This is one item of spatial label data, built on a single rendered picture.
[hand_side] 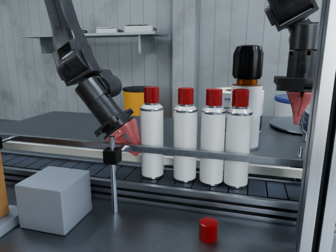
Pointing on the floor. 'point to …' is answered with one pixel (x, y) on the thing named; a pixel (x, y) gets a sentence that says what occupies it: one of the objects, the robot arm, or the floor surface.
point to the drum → (133, 98)
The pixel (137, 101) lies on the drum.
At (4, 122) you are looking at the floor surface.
